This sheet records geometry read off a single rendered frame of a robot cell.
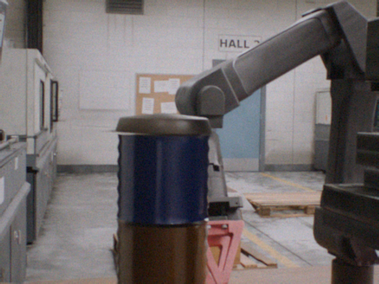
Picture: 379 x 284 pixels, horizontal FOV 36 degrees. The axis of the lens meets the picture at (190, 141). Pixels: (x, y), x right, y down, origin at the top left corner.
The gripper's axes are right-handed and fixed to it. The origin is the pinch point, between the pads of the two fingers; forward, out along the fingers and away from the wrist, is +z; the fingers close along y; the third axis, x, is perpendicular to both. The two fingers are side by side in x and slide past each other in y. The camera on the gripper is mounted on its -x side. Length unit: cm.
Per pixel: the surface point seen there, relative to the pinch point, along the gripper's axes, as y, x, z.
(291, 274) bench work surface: -30.9, 23.0, -6.7
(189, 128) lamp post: 51, -15, 5
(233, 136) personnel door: -919, 339, -476
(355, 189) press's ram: 32.3, 2.4, 0.8
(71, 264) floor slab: -384, -2, -103
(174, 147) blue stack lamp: 51, -16, 6
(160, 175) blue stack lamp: 50, -16, 7
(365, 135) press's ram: 31.5, 5.0, -4.2
